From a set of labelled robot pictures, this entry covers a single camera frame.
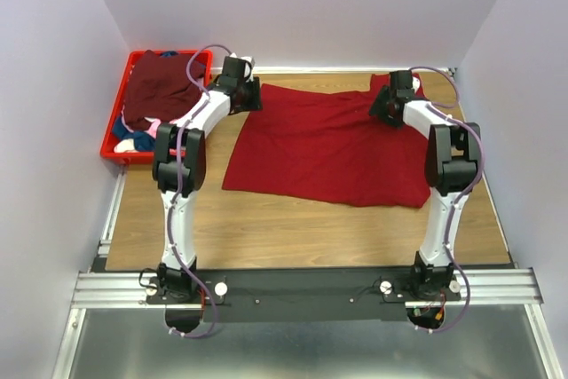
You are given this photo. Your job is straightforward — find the red t-shirt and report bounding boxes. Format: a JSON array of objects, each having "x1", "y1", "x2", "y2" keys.
[{"x1": 222, "y1": 75, "x2": 430, "y2": 209}]

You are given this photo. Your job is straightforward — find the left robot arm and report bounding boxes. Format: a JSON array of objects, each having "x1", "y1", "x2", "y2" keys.
[{"x1": 146, "y1": 53, "x2": 262, "y2": 304}]

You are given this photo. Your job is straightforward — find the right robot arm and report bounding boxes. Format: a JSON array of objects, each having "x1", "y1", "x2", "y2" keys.
[{"x1": 369, "y1": 69, "x2": 485, "y2": 301}]

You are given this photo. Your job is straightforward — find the maroon t-shirt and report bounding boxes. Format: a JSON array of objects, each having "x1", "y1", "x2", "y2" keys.
[{"x1": 122, "y1": 51, "x2": 207, "y2": 131}]

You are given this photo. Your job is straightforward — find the pink t-shirt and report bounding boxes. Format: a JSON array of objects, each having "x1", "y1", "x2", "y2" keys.
[{"x1": 146, "y1": 78, "x2": 209, "y2": 138}]

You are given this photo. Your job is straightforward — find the white garment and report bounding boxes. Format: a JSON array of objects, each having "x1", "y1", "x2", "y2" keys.
[{"x1": 114, "y1": 138, "x2": 136, "y2": 154}]

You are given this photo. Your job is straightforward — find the red plastic bin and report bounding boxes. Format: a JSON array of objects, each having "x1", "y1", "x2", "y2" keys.
[{"x1": 100, "y1": 50, "x2": 213, "y2": 165}]

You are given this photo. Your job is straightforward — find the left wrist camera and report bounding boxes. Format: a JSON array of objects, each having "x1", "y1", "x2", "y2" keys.
[{"x1": 241, "y1": 57, "x2": 255, "y2": 80}]

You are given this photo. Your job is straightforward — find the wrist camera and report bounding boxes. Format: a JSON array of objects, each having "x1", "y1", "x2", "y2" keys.
[
  {"x1": 241, "y1": 57, "x2": 255, "y2": 80},
  {"x1": 413, "y1": 76, "x2": 421, "y2": 91}
]

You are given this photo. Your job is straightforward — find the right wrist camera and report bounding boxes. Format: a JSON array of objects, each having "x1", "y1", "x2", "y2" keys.
[{"x1": 413, "y1": 76, "x2": 421, "y2": 91}]

